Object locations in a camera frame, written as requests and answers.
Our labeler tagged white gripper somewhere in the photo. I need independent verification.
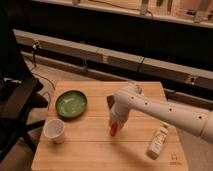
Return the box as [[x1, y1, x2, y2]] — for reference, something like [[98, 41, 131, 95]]
[[108, 103, 130, 131]]

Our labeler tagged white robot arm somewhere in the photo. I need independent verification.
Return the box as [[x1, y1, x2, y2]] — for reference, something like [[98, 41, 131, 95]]
[[107, 84, 213, 144]]

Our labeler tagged black rectangular block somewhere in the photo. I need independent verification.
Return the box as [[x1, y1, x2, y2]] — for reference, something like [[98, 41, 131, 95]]
[[107, 95, 115, 109]]

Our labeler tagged white plastic bottle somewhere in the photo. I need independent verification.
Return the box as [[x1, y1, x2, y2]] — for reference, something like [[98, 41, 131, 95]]
[[147, 123, 168, 159]]

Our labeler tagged green bowl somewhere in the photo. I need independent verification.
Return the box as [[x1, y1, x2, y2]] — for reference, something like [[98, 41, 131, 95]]
[[55, 90, 87, 118]]

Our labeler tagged white paper cup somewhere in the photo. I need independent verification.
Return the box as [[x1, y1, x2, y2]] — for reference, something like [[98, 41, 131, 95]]
[[43, 119, 65, 143]]

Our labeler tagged black chair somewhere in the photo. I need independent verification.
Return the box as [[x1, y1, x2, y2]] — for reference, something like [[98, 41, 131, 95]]
[[0, 28, 48, 162]]

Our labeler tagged black cable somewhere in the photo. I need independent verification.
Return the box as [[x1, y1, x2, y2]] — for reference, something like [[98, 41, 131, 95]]
[[30, 41, 57, 101]]

